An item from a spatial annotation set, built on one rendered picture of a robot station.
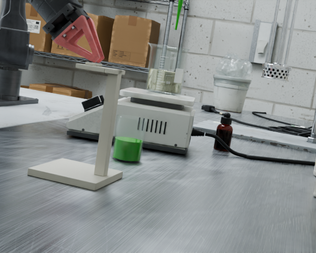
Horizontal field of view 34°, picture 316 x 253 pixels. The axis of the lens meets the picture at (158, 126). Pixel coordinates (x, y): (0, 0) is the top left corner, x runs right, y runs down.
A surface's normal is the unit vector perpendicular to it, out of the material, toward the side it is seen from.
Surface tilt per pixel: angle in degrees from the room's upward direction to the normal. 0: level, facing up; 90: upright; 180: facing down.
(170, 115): 90
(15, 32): 70
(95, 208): 0
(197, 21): 90
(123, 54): 89
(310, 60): 90
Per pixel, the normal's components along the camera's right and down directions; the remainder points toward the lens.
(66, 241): 0.15, -0.98
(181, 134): -0.10, 0.11
